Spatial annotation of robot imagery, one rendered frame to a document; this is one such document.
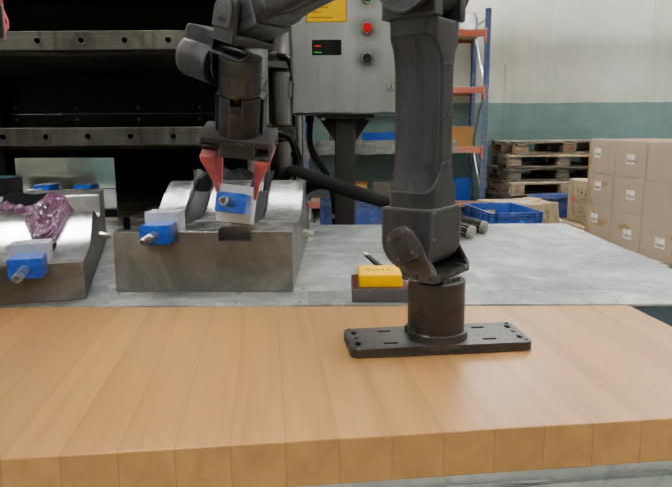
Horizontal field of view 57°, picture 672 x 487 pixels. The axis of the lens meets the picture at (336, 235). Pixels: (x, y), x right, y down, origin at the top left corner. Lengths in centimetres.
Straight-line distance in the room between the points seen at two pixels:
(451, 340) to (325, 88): 118
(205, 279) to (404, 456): 49
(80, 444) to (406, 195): 38
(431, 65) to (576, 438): 37
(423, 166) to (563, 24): 758
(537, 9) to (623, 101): 153
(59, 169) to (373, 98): 88
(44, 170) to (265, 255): 106
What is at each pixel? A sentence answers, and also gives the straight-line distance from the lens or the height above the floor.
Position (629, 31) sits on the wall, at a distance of 851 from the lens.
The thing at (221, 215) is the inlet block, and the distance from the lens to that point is 91.
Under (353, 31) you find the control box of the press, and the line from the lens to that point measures 177.
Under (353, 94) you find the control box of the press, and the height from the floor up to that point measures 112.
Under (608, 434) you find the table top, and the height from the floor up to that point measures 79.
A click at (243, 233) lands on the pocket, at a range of 95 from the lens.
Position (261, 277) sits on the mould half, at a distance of 92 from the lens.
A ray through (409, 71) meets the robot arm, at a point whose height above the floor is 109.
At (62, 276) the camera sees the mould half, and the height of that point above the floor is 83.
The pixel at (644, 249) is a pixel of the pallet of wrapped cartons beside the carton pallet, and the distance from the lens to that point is 478.
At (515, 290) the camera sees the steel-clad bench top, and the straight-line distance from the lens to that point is 95.
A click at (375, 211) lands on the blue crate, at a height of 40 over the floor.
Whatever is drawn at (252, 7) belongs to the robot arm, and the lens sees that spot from 80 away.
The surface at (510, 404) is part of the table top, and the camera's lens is 58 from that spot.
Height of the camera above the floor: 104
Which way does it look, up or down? 10 degrees down
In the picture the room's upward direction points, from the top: straight up
